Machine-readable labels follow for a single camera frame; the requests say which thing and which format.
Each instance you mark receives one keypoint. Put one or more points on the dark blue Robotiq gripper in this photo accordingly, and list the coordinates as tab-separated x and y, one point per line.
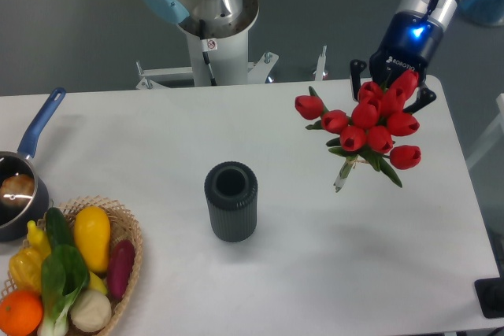
409	43

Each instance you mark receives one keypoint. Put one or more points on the red tulip bouquet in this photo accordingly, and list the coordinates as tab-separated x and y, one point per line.
366	136

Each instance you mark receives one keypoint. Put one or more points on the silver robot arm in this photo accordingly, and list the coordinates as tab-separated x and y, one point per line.
439	12

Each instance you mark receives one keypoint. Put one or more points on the dark grey ribbed vase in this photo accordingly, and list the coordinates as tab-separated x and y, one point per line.
231	190

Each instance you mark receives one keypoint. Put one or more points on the black device at edge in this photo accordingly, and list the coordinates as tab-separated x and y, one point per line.
490	296

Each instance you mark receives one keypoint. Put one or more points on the purple eggplant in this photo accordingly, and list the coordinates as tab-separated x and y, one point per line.
120	267

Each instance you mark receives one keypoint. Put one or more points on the yellow squash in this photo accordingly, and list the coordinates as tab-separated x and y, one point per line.
92	233

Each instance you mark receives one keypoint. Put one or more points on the small yellow lemon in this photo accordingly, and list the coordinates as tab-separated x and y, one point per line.
96	283

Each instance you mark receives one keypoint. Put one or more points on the green cucumber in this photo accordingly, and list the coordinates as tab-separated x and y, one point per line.
58	231

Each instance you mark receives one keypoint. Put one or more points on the beige garlic bulb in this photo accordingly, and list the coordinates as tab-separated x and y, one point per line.
91	311

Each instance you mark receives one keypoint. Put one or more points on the green bok choy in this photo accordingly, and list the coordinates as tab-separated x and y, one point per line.
64	275

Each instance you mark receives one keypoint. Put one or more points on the brown bread roll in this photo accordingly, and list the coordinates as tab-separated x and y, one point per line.
17	190

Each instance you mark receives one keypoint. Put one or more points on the yellow bell pepper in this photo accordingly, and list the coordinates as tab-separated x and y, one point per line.
25	269

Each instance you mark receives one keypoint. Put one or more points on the orange fruit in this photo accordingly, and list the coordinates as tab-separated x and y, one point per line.
21	312

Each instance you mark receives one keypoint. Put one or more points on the blue handled saucepan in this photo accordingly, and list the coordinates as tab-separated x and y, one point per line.
14	220

